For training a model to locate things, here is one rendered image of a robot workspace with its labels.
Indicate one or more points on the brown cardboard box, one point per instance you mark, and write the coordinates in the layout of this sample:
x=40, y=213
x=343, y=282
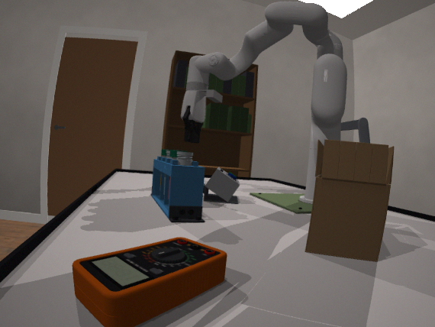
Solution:
x=348, y=215

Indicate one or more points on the orange digital multimeter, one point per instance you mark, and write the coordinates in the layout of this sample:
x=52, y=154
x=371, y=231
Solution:
x=128, y=287

